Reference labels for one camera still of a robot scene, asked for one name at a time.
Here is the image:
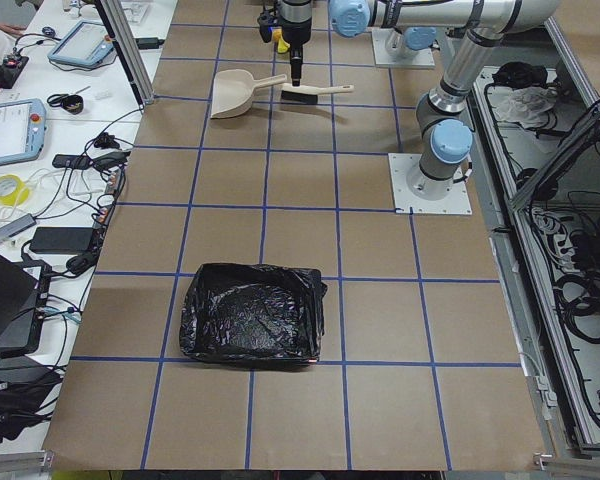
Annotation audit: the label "yellow tape roll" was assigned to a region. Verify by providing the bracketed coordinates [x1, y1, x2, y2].
[0, 174, 30, 207]

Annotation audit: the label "far blue teach pendant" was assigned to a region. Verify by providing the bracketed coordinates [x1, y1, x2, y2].
[47, 20, 114, 70]

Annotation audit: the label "black-lined left trash bin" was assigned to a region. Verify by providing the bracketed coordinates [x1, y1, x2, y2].
[179, 263, 328, 367]

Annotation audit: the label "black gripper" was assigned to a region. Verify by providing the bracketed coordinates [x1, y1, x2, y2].
[278, 0, 312, 83]

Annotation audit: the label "crumpled white cloth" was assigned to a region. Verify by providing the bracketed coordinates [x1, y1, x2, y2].
[494, 86, 558, 128]

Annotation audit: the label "yellow trash piece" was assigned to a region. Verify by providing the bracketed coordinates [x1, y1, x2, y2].
[272, 28, 290, 54]

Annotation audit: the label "near blue teach pendant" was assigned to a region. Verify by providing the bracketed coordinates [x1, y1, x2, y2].
[0, 99, 46, 166]

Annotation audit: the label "beige plastic dustpan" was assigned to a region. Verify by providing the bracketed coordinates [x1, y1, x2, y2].
[211, 69, 287, 119]

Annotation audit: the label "blue teach pendant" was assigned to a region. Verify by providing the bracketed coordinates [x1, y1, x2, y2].
[0, 99, 46, 166]
[47, 20, 114, 70]

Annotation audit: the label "black scissors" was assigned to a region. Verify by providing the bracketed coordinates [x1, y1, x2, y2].
[46, 86, 89, 107]

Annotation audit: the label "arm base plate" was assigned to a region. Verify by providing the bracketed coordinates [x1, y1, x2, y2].
[388, 153, 472, 216]
[372, 26, 437, 69]

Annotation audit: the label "black laptop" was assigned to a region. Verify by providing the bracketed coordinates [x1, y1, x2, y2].
[0, 254, 51, 358]

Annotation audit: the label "beige hand brush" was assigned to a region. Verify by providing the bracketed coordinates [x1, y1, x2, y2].
[281, 83, 355, 105]

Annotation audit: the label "black power adapter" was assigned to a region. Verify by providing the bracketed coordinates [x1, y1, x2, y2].
[29, 227, 94, 254]

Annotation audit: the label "aluminium frame post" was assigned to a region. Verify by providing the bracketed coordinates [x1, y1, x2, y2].
[94, 0, 154, 107]

